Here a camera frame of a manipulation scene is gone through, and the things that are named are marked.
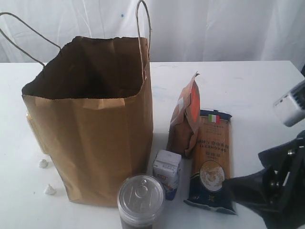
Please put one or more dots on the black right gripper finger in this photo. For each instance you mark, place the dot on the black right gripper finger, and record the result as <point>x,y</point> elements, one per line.
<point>254,192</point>
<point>275,156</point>

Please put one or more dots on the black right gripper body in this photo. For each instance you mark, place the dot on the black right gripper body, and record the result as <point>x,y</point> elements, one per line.
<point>289,189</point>

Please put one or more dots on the clear can with brown contents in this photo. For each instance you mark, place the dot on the clear can with brown contents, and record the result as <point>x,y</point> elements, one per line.
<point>140,202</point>

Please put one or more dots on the large brown paper bag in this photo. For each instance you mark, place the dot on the large brown paper bag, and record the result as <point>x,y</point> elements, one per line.
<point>92,110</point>

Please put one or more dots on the spaghetti packet with Italian flag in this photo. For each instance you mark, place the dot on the spaghetti packet with Italian flag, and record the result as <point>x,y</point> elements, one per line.
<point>211,164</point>

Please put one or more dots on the small white blue carton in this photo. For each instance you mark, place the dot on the small white blue carton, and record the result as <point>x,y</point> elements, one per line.
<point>166,168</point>

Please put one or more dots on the brown pouch with orange label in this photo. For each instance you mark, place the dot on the brown pouch with orange label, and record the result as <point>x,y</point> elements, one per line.
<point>185,120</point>

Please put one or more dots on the yellow grain bottle white cap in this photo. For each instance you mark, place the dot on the yellow grain bottle white cap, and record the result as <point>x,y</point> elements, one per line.
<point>29,120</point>

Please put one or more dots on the white backdrop curtain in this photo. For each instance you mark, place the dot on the white backdrop curtain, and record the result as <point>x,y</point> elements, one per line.
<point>181,30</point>

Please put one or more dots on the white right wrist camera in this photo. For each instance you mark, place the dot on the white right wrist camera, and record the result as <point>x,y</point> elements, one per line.
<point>290,108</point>

